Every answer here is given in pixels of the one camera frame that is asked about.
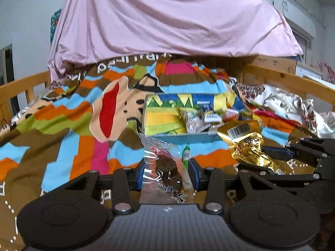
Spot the green tube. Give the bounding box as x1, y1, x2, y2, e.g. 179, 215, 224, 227
182, 144, 191, 169

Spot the floral satin cloth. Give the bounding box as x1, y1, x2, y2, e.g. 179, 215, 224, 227
230, 77, 335, 139

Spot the colourful lined metal tray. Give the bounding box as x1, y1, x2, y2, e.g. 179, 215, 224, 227
143, 93, 252, 143

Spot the orange packet with green label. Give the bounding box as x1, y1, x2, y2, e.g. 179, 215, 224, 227
224, 108, 240, 121

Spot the white snack packet with barcode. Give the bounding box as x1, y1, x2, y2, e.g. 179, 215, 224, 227
185, 116, 210, 133

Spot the teal wall hanging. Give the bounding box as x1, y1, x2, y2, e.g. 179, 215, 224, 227
50, 8, 63, 44

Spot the clear packet with dark snack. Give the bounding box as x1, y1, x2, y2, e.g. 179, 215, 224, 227
138, 133, 195, 205

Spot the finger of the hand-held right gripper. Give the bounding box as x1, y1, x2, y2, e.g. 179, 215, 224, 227
237, 165, 322, 187
262, 137, 330, 163

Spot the pink bed sheet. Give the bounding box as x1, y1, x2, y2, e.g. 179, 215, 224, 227
47, 0, 304, 83

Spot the white air conditioner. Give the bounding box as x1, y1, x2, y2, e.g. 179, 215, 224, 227
272, 0, 317, 41

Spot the dark door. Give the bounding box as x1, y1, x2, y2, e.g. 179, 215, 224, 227
0, 44, 14, 85

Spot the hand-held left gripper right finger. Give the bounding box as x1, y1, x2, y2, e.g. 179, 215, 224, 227
188, 158, 273, 214

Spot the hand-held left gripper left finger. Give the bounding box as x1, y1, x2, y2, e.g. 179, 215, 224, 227
64, 158, 146, 214

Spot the printed colourful blanket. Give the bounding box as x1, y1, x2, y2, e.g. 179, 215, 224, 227
0, 55, 335, 251

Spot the gold snack packet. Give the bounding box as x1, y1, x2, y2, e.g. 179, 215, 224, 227
217, 120, 287, 175

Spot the white cabinet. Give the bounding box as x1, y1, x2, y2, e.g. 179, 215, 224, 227
295, 63, 324, 80

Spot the wooden bed frame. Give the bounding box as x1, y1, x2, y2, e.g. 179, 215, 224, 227
0, 56, 335, 113

